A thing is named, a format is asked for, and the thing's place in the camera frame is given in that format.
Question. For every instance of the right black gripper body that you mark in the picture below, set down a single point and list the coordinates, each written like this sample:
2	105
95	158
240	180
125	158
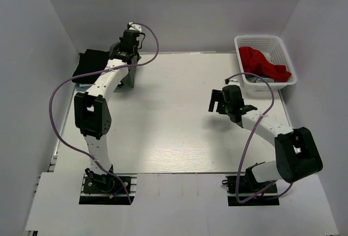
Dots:
228	107

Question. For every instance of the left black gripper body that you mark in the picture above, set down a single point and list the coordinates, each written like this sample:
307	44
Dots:
121	42

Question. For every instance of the grey t shirt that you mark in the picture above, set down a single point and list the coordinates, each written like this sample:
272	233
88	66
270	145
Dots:
261	79
129	79

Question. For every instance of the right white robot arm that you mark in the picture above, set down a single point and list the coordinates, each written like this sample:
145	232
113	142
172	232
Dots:
296	153

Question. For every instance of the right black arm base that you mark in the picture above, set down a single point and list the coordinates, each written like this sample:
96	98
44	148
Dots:
267	198

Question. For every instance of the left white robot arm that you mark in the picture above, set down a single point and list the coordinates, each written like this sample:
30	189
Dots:
91	112

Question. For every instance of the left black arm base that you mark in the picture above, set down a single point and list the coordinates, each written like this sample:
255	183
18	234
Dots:
113	194

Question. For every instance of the grey t shirt in basket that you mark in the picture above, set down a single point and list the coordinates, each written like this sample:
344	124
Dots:
261	79

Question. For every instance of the folded black t shirt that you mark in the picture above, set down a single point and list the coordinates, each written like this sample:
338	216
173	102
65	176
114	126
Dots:
90	61

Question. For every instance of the red t shirt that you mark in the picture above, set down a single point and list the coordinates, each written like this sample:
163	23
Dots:
253	61

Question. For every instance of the folded light blue t shirt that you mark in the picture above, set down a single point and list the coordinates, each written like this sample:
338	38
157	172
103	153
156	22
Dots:
82	87

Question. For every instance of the white plastic basket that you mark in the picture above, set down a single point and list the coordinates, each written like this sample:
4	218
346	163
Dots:
273	49

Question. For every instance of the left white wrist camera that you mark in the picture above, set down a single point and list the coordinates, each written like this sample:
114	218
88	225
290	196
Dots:
134	27

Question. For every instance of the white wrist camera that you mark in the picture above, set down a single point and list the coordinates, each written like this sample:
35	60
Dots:
134	27
232	82

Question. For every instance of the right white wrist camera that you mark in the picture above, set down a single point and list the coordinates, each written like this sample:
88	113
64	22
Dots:
232	82

